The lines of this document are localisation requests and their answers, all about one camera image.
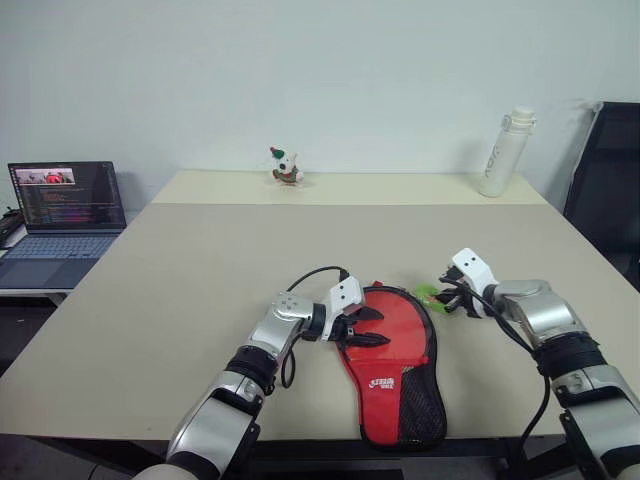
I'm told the green fuzzy zipper charm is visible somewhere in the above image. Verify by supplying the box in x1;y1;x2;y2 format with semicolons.
413;283;451;315

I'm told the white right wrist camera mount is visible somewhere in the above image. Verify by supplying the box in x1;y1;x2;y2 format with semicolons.
449;247;499;319

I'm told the black device with cables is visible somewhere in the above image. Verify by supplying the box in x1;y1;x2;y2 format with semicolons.
0;207;25;251

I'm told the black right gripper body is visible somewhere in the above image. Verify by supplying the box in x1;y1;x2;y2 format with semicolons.
447;267;479;317

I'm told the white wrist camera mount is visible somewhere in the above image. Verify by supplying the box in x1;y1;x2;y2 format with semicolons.
321;277;364;344
449;247;499;319

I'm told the open grey laptop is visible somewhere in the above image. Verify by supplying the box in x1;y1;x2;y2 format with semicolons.
0;160;127;290

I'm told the white water bottle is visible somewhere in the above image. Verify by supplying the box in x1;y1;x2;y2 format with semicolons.
477;104;539;198

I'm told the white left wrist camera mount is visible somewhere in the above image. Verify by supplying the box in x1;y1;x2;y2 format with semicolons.
321;277;364;344

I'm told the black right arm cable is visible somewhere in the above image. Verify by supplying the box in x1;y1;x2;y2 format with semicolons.
452;279;554;451

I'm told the small white plush toy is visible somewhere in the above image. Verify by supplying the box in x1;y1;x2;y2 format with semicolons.
268;145;305;187

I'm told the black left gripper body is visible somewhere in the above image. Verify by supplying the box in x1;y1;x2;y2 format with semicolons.
329;304;364;349

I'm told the black and red paddle case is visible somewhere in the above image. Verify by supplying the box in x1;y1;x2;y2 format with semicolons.
335;280;449;454

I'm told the black office chair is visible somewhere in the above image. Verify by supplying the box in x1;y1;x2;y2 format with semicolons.
563;101;640;291

